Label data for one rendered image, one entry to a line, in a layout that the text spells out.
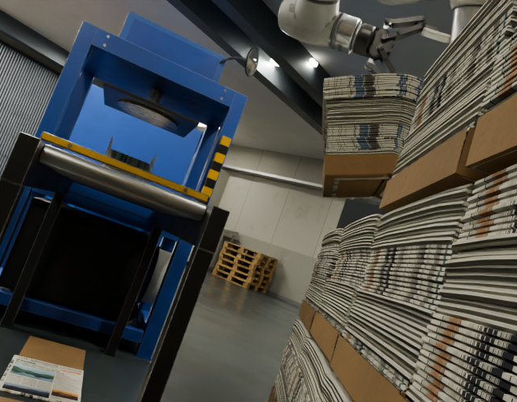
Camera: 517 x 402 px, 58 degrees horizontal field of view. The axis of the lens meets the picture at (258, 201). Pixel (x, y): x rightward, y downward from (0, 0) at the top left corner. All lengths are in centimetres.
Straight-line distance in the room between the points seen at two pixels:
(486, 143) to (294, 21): 93
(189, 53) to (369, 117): 193
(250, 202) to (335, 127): 1080
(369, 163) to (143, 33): 204
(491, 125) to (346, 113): 68
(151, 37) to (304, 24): 170
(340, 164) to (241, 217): 1088
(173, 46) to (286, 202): 864
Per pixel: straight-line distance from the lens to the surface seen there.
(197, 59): 286
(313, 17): 125
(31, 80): 1125
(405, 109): 107
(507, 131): 37
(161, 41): 286
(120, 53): 271
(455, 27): 162
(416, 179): 56
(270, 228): 1126
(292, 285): 1060
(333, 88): 108
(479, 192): 41
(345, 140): 104
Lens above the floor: 71
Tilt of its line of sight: 6 degrees up
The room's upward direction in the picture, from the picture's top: 20 degrees clockwise
